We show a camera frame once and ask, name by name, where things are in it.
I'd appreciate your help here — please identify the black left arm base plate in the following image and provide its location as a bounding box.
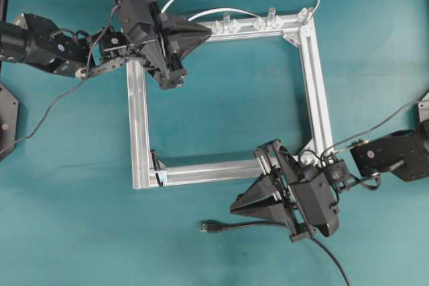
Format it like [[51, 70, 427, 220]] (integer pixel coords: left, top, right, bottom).
[[0, 83, 19, 160]]

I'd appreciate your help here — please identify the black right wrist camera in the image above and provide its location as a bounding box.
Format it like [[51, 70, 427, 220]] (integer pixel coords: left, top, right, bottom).
[[289, 165, 339, 237]]

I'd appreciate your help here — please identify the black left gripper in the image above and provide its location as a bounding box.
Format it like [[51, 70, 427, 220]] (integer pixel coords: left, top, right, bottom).
[[129, 1, 212, 90]]

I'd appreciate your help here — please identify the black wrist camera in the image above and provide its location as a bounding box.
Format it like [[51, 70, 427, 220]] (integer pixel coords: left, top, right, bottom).
[[289, 165, 339, 237], [115, 0, 156, 45]]

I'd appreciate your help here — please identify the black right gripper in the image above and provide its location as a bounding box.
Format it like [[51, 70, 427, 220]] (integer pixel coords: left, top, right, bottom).
[[230, 139, 317, 241]]

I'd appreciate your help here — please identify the clear plastic clip post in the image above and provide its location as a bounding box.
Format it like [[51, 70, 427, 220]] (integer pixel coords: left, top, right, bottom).
[[253, 7, 284, 31], [211, 12, 241, 35]]

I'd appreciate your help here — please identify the black USB cable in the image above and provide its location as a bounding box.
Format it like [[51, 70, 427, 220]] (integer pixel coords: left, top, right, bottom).
[[200, 220, 353, 286]]

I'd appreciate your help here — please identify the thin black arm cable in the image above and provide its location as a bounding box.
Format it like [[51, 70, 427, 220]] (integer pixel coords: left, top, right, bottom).
[[0, 4, 121, 153], [321, 98, 429, 156]]

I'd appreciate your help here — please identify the small blue white tag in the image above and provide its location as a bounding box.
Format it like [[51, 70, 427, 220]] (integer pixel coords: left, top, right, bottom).
[[158, 172, 168, 182]]

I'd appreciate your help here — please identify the silver aluminium extrusion frame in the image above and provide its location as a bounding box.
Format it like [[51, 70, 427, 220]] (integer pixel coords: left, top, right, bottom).
[[126, 8, 333, 190]]

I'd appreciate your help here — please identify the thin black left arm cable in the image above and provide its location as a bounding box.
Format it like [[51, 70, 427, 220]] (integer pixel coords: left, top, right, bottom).
[[0, 4, 121, 153]]

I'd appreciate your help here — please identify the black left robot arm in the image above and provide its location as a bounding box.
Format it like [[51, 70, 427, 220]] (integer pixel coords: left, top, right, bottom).
[[1, 0, 212, 90]]

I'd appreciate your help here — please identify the black string loop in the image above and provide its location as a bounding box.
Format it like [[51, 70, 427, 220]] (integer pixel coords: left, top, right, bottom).
[[150, 148, 166, 187]]

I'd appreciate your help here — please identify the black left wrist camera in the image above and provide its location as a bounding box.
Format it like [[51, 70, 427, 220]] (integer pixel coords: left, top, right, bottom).
[[115, 0, 156, 45]]

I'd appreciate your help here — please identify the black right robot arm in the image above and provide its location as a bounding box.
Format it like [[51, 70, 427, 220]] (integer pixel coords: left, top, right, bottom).
[[230, 96, 428, 241]]

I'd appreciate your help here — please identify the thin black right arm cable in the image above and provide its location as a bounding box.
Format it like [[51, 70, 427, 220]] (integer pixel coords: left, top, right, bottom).
[[321, 98, 429, 156]]

